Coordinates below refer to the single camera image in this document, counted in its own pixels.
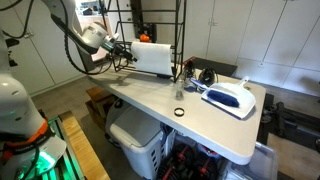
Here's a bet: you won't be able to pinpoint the white laundry hamper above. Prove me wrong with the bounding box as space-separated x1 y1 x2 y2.
105 99 167 180

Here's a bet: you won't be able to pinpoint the blue hand brush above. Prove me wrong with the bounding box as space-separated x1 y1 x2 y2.
190 78 240 108

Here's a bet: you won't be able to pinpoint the black floor mat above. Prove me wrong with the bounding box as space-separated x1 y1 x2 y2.
186 56 237 77

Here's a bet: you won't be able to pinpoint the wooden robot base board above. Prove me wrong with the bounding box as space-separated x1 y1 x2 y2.
59 111 111 180

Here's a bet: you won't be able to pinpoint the brown wooden box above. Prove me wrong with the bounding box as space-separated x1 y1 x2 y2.
86 86 116 130

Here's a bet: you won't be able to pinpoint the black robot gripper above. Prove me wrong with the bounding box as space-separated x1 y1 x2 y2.
114 44 138 62

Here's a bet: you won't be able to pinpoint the black lid ring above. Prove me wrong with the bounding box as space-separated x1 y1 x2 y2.
173 107 186 118

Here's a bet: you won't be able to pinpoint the white dustpan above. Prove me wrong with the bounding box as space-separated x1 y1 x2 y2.
201 76 256 119

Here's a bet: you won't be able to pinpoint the white paper towel sheet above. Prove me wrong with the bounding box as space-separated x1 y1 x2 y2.
131 41 173 76

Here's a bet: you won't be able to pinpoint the clear plastic bin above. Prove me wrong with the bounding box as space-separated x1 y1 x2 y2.
222 142 278 180

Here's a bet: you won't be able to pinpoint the black wire rack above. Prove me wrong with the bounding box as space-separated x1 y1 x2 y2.
101 0 187 82

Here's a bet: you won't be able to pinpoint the black red dumbbells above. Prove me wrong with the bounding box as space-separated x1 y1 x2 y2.
156 144 219 180

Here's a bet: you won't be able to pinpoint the clear glass jar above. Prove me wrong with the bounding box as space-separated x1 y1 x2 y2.
175 80 184 100

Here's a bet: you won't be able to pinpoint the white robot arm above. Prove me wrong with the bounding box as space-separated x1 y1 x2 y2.
0 0 88 134

